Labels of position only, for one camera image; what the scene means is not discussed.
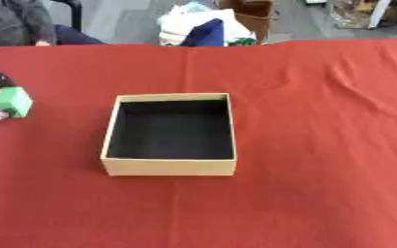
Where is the green block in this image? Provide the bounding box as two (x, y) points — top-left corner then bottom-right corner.
(0, 86), (35, 119)

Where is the tan cardboard box black inside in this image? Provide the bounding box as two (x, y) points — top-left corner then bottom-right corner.
(98, 92), (239, 177)

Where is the person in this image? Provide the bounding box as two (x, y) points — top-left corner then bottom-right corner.
(0, 0), (107, 50)

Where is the black chair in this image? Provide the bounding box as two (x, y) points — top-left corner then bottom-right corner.
(50, 0), (85, 33)

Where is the pile of white blue cloth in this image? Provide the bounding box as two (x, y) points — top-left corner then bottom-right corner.
(156, 1), (261, 47)

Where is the brown bag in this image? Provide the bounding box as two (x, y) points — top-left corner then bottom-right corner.
(217, 0), (282, 43)

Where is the cluttered shelf unit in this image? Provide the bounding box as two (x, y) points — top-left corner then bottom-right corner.
(327, 0), (397, 31)

